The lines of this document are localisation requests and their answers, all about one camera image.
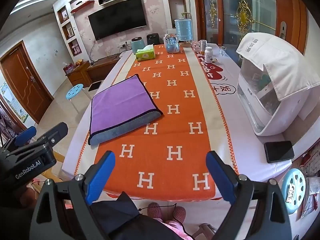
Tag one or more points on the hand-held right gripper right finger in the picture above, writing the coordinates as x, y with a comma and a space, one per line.
220, 177

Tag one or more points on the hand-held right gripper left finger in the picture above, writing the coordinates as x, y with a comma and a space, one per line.
99, 177

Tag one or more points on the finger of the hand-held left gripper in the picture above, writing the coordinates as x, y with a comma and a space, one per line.
53, 133
25, 135

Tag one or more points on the purple grey towel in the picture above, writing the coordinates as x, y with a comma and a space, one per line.
117, 105

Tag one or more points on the blue round plastic stool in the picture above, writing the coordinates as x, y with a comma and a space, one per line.
293, 187
74, 91

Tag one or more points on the black jacket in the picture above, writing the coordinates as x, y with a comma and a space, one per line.
130, 220

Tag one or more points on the pink slipper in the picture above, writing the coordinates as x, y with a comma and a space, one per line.
179, 213
155, 211

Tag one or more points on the brown wooden door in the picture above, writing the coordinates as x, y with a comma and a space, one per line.
23, 80

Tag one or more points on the black floor mat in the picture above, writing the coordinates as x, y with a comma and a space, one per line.
95, 85

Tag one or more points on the black smartphone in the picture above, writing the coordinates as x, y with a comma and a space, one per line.
278, 152

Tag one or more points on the orange patterned blanket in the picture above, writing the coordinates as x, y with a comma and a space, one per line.
175, 130

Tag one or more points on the red box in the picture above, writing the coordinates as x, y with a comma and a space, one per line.
69, 69

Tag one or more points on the wooden television cabinet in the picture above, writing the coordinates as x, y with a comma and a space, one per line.
82, 73

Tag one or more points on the plate of fruit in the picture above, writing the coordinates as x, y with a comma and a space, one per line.
78, 62

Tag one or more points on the white countertop appliance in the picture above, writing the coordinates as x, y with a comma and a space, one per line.
255, 100

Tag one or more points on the clear plastic bag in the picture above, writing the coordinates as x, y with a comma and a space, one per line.
311, 195

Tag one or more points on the green tissue box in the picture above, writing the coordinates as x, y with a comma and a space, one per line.
145, 54

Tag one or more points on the white pill bottle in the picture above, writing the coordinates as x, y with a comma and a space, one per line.
208, 55

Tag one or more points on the clear drinking glass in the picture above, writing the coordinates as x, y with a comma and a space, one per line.
223, 51

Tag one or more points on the white cloth cover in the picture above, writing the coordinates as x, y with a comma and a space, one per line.
282, 62

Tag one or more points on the black flat television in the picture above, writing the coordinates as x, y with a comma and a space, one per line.
117, 17

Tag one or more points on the pink pig figurine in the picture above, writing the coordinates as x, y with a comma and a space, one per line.
195, 46

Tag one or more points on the blue snow globe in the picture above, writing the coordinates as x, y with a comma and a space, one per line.
171, 44

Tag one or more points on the blue cylindrical container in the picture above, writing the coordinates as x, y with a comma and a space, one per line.
183, 30

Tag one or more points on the glass door with gold ornament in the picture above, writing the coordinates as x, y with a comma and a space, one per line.
240, 15

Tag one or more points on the wall poster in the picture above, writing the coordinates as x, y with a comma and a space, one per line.
12, 102

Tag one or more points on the red wall shelf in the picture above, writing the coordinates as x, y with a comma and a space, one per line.
81, 6

